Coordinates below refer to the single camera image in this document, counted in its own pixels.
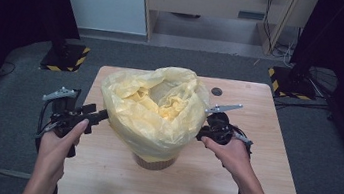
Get person's right hand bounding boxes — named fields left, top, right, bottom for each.
left=196, top=134, right=256, bottom=184

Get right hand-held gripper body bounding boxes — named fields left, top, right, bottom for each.
left=200, top=100, right=245, bottom=148

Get left hand-held gripper cable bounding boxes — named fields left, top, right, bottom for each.
left=26, top=99, right=70, bottom=194

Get black yellow striped stand base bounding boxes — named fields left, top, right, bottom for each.
left=39, top=39, right=92, bottom=76
left=264, top=64, right=320, bottom=103

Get black hanging cables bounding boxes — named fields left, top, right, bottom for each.
left=258, top=0, right=281, bottom=53

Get person's left hand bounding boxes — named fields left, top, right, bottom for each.
left=33, top=112, right=90, bottom=180

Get yellow plastic bag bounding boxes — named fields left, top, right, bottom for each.
left=91, top=57, right=216, bottom=169

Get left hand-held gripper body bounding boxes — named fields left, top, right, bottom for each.
left=37, top=83, right=94, bottom=142

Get thick black floor cables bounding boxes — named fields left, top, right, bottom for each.
left=272, top=96, right=331, bottom=118

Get thin black floor cable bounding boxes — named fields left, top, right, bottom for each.
left=0, top=60, right=17, bottom=79

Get round dark table grommet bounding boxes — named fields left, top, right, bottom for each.
left=210, top=86, right=225, bottom=98

